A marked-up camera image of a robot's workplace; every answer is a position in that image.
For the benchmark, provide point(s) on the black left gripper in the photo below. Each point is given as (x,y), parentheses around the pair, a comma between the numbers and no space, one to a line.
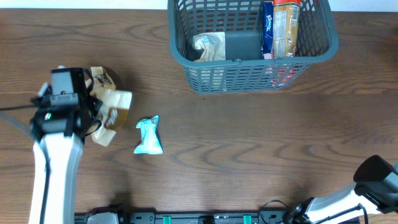
(96,102)

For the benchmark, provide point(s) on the beige mushroom snack bag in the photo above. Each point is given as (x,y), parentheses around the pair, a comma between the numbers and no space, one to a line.
(112,114)

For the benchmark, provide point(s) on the teal packet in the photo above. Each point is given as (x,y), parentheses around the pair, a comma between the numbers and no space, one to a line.
(150,143)

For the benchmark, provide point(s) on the beige dried mushroom bag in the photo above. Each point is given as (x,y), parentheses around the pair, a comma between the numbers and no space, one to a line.
(211,45)

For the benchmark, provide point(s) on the blue tissue pack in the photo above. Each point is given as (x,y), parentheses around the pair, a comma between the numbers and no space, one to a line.
(267,30)

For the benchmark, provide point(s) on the orange noodle packet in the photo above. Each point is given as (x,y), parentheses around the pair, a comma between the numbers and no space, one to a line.
(285,27)

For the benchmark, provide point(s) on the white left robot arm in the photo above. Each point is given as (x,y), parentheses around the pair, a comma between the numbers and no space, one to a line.
(65,113)

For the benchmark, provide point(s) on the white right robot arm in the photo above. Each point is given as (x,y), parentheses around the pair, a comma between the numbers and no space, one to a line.
(373,191)

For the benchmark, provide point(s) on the grey plastic basket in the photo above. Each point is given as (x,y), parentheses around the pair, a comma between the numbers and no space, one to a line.
(243,23)

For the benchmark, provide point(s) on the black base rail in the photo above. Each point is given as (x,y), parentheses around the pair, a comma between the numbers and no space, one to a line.
(114,214)

